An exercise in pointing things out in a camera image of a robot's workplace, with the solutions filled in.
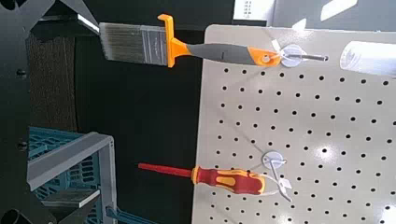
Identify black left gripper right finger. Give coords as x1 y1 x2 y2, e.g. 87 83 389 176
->
31 0 101 40

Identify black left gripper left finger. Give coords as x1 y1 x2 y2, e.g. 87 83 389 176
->
36 188 101 224

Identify blue crate with grey rim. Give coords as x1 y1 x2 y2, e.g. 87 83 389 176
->
27 125 120 224

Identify black back panel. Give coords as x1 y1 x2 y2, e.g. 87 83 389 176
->
73 0 236 224

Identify red yellow screwdriver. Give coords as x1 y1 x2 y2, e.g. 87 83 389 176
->
137 161 267 196

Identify white printed sign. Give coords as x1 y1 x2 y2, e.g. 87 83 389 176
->
233 0 276 21

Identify white zip tie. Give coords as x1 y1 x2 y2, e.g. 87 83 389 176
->
270 38 286 63
247 169 293 198

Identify white disc metal peg hook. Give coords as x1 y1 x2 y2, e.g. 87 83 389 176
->
279 43 330 68
261 150 294 203

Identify white perforated pegboard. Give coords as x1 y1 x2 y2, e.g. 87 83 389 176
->
190 23 396 224

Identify orange grey handled paint brush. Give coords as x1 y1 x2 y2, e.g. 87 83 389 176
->
98 13 282 69

